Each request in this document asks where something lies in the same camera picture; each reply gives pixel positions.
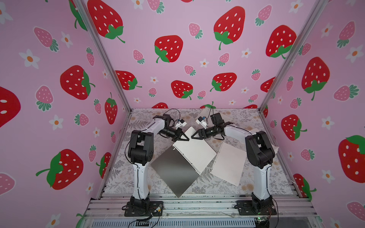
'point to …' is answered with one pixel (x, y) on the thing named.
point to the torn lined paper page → (253, 131)
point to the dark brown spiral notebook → (175, 171)
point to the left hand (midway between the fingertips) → (188, 140)
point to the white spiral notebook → (207, 112)
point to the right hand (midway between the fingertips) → (196, 136)
